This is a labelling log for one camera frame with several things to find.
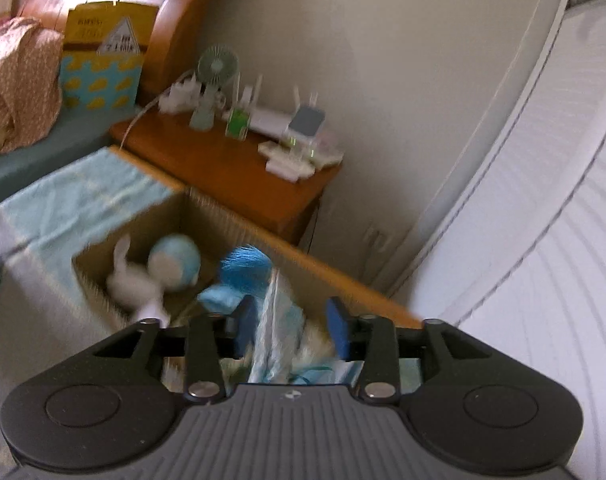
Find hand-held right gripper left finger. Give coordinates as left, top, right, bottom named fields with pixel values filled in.
left=90, top=296, right=260, bottom=404

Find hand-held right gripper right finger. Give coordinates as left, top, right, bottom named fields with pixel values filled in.
left=326, top=296, right=494, bottom=404

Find light blue ball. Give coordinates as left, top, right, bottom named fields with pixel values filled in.
left=148, top=234, right=202, bottom=291

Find cardboard box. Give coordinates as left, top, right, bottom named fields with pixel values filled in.
left=72, top=187, right=424, bottom=396

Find white rabbit plush toy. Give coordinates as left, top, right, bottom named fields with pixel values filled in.
left=106, top=234, right=171, bottom=323

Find wooden nightstand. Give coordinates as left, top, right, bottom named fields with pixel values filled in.
left=108, top=105, right=344, bottom=248

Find small green bottle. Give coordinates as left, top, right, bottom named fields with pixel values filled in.
left=225, top=107, right=251, bottom=140

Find white cube device on stand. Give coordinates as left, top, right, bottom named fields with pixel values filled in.
left=283, top=87, right=329, bottom=158

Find white router with antennas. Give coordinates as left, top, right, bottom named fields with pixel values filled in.
left=233, top=72, right=294, bottom=138

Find white louvered doors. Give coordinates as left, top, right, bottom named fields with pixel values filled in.
left=383, top=0, right=606, bottom=480

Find white power strip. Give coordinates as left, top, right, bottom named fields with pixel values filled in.
left=158, top=77, right=204, bottom=113

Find small green desk fan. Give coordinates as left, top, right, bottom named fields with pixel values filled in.
left=189, top=44, right=236, bottom=132

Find teal bed sheet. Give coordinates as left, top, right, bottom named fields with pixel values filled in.
left=0, top=100, right=139, bottom=211

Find yellow and blue paper bag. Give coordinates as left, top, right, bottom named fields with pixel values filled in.
left=59, top=2, right=159, bottom=111

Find orange wooden headboard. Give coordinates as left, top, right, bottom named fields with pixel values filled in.
left=18, top=0, right=244, bottom=103

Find brown floral cloth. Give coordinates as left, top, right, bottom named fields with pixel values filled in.
left=0, top=16, right=64, bottom=153

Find white power cable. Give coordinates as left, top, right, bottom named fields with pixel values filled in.
left=118, top=72, right=194, bottom=151

